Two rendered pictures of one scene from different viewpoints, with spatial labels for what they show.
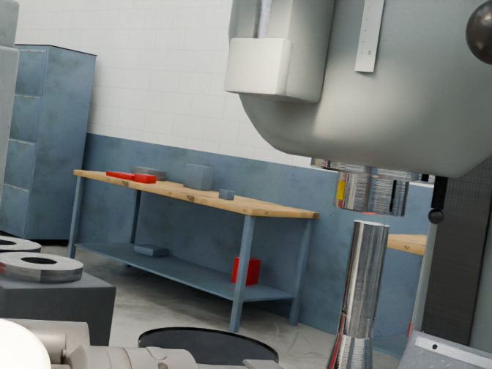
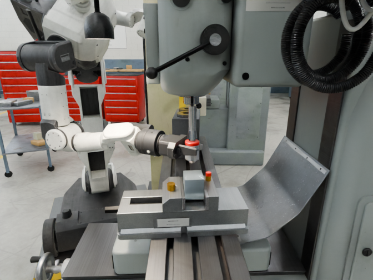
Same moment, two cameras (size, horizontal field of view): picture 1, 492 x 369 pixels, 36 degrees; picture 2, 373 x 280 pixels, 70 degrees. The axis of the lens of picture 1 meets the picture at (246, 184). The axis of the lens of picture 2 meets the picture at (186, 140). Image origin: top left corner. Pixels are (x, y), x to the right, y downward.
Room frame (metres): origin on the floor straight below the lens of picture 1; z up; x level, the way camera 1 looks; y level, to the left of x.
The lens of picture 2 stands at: (-0.07, -0.64, 1.43)
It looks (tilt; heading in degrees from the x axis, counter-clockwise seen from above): 18 degrees down; 45
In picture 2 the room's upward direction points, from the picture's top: straight up
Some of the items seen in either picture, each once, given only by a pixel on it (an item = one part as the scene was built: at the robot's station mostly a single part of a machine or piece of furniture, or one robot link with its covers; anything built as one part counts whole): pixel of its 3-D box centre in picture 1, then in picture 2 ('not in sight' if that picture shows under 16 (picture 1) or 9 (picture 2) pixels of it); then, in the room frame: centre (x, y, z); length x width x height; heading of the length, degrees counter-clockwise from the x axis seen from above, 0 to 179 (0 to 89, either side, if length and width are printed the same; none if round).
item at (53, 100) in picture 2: not in sight; (59, 115); (0.27, 0.36, 1.21); 0.13 x 0.12 x 0.22; 33
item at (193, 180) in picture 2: not in sight; (193, 184); (0.41, -0.18, 1.08); 0.06 x 0.05 x 0.06; 49
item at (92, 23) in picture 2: not in sight; (98, 25); (0.28, 0.03, 1.49); 0.07 x 0.07 x 0.06
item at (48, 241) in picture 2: not in sight; (51, 238); (0.25, 0.69, 0.50); 0.20 x 0.05 x 0.20; 64
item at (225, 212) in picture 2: not in sight; (182, 203); (0.38, -0.16, 1.02); 0.35 x 0.15 x 0.11; 139
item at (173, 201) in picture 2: not in sight; (172, 193); (0.36, -0.15, 1.06); 0.12 x 0.06 x 0.04; 49
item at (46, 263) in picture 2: not in sight; (55, 269); (0.14, 0.26, 0.67); 0.16 x 0.12 x 0.12; 137
